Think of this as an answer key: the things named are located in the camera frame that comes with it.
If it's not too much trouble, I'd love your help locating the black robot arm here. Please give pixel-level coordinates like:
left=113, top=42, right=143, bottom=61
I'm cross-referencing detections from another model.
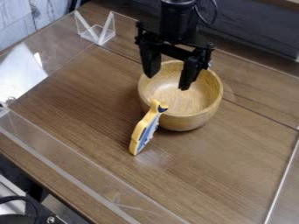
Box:
left=135, top=0, right=215, bottom=91

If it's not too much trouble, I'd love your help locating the brown wooden bowl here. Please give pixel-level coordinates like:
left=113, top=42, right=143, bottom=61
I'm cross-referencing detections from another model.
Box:
left=138, top=60, right=225, bottom=131

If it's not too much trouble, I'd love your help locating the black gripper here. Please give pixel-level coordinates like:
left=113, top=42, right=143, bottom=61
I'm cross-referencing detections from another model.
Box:
left=135, top=21, right=215, bottom=91

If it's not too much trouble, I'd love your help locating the black metal bracket with screw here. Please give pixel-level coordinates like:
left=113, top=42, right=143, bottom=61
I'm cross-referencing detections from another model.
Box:
left=25, top=202, right=69, bottom=224

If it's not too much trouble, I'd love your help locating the clear acrylic stand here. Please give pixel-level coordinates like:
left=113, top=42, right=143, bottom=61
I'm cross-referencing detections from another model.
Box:
left=74, top=10, right=117, bottom=46

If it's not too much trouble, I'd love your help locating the black cable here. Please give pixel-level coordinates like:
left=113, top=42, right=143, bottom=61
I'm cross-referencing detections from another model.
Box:
left=0, top=195, right=42, bottom=224

